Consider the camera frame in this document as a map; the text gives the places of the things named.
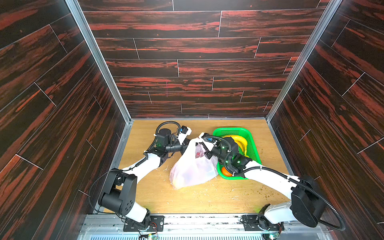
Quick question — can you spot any pink printed plastic bag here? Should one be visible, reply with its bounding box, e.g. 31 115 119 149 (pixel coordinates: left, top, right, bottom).
170 138 219 190

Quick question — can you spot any metal base rail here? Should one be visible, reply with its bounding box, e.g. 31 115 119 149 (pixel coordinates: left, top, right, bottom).
78 213 333 240

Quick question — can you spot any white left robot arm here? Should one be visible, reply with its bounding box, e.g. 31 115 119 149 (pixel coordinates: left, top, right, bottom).
98 126 192 228

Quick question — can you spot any pink dragon fruit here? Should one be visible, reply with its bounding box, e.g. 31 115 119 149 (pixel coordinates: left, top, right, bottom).
195 151 204 159

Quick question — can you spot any aluminium corner post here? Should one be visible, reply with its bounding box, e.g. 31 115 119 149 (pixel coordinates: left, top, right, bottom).
266 0 342 125
65 0 132 124

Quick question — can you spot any orange fake fruit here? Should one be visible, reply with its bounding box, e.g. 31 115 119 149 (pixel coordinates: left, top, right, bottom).
221 167 232 177

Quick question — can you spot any green plastic basket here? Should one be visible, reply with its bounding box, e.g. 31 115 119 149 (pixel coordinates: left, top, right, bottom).
213 128 262 164

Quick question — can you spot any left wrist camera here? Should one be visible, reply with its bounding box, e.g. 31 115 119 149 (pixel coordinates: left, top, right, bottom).
177 126 192 145

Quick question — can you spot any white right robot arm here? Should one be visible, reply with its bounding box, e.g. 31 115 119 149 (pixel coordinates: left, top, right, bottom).
202 134 346 231

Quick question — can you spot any yellow banana bunch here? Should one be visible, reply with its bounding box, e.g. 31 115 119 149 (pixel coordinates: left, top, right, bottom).
224 135 248 156

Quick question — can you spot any aluminium corner post right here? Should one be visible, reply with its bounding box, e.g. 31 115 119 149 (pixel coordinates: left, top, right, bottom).
266 0 342 125

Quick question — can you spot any aluminium corner post left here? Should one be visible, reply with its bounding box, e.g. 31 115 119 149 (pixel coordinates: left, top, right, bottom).
65 0 132 124

